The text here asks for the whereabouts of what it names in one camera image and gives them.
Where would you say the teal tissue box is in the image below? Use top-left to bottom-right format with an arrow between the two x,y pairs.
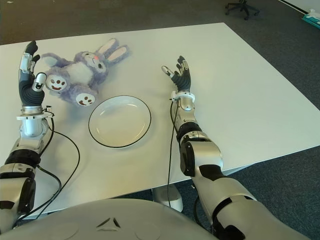
301,8 -> 320,29

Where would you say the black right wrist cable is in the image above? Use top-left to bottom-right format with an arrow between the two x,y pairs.
166,98 -> 181,208

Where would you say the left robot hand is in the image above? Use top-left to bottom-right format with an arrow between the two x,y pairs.
17,40 -> 48,108

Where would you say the purple plush bunny doll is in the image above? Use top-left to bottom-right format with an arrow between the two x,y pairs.
41,37 -> 132,108

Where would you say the white plate black rim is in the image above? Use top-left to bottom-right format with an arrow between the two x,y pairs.
88,95 -> 152,149

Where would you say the grey robot torso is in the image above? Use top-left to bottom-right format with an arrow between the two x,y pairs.
0,197 -> 218,240

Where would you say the black office chair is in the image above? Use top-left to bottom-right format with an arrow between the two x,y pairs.
224,0 -> 261,21

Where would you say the silver table base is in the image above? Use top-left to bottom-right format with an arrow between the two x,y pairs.
151,184 -> 185,212

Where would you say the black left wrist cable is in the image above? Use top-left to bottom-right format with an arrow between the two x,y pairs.
14,117 -> 81,221

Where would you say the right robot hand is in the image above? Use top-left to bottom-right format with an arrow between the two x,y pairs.
161,55 -> 193,94

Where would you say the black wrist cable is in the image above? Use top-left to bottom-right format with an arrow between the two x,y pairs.
166,98 -> 181,208
14,117 -> 81,221

